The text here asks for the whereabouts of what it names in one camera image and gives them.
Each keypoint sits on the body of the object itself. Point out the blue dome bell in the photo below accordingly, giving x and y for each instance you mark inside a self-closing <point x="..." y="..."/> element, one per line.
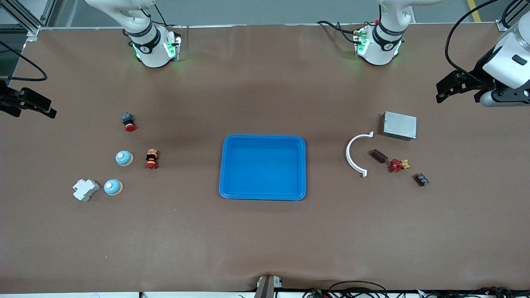
<point x="112" y="187"/>
<point x="124" y="157"/>

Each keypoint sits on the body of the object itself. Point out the brown table mat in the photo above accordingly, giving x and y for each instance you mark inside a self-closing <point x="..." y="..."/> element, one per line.
<point x="265" y="231"/>

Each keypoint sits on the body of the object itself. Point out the aluminium frame profile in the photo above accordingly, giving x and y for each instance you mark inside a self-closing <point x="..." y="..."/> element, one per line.
<point x="502" y="25"/>
<point x="29" y="22"/>

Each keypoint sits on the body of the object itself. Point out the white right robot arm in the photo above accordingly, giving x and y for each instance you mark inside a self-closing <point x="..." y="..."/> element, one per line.
<point x="151" y="45"/>

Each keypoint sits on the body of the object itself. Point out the white circuit breaker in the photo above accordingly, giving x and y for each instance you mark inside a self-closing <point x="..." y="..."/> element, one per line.
<point x="85" y="189"/>

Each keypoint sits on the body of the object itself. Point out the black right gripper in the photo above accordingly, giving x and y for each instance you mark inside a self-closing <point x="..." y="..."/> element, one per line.
<point x="8" y="100"/>

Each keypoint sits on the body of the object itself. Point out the white curved pipe clamp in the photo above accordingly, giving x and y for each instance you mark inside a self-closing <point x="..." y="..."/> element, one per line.
<point x="348" y="155"/>

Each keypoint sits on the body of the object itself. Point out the grey metal box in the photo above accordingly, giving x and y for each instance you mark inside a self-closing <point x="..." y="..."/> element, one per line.
<point x="399" y="125"/>

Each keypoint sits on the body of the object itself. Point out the yellow red emergency button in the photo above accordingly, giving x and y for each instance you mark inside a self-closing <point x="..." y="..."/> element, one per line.
<point x="151" y="159"/>

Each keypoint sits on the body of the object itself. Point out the black red push button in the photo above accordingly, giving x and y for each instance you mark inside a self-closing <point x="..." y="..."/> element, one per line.
<point x="129" y="126"/>

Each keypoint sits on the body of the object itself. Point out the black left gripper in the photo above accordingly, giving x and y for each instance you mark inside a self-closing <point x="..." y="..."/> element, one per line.
<point x="475" y="78"/>

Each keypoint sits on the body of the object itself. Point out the blue plastic tray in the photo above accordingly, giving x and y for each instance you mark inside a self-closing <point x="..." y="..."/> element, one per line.
<point x="263" y="167"/>

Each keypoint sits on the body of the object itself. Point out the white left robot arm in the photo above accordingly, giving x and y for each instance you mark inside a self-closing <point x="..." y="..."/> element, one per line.
<point x="383" y="41"/>

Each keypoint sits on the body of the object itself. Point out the red brass valve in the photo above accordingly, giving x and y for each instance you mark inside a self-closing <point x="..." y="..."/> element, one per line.
<point x="395" y="165"/>

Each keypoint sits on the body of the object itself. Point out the long brown electrolytic capacitor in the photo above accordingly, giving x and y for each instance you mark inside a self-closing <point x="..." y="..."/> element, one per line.
<point x="379" y="156"/>

